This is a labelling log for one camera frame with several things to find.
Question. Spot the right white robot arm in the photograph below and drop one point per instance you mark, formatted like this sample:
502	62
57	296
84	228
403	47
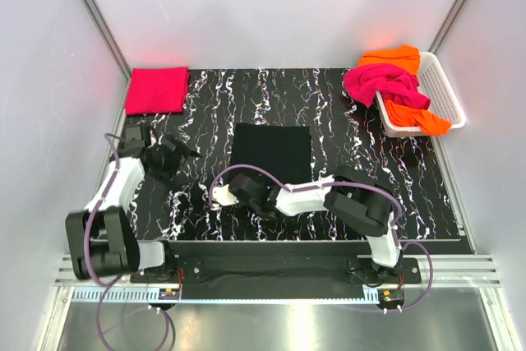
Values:
363	203

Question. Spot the black t-shirt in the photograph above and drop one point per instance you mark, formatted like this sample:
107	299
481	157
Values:
285	152

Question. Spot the orange t-shirt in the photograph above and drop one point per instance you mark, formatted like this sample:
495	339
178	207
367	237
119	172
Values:
408	58

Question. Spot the crumpled pink t-shirt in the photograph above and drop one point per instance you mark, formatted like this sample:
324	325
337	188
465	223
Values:
394	83

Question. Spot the white plastic basket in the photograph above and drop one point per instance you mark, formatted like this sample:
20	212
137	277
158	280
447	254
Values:
434	84

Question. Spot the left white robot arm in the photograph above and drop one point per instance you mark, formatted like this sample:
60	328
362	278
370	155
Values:
100	238

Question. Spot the folded pink t-shirt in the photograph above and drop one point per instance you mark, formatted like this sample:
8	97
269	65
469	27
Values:
157	90

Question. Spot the white slotted cable duct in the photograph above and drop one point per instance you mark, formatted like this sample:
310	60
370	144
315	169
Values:
163	296

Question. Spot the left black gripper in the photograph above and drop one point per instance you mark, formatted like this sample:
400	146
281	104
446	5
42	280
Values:
182	151

